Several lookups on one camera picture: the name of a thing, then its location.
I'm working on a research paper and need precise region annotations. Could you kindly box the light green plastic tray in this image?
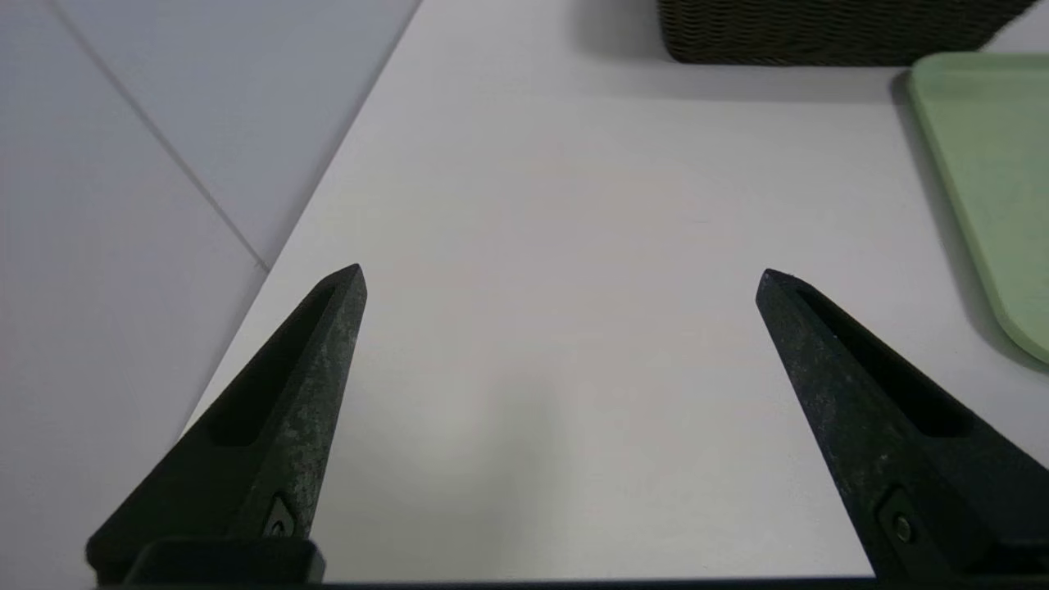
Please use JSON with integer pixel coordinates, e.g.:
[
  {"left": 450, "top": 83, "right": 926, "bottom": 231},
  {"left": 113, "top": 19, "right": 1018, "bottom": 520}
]
[{"left": 906, "top": 52, "right": 1049, "bottom": 366}]

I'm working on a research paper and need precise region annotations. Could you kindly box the dark brown wicker basket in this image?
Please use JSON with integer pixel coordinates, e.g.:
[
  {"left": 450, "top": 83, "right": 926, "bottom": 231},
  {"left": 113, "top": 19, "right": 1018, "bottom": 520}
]
[{"left": 656, "top": 0, "right": 1038, "bottom": 66}]

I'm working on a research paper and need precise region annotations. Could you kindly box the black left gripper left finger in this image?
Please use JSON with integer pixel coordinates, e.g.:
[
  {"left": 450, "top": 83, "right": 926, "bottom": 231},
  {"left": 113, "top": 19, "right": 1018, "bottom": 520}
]
[{"left": 85, "top": 263, "right": 368, "bottom": 584}]

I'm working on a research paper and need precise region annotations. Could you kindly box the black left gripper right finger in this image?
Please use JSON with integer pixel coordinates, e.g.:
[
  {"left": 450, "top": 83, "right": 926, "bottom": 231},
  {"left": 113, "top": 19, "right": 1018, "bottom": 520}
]
[{"left": 755, "top": 268, "right": 1049, "bottom": 584}]

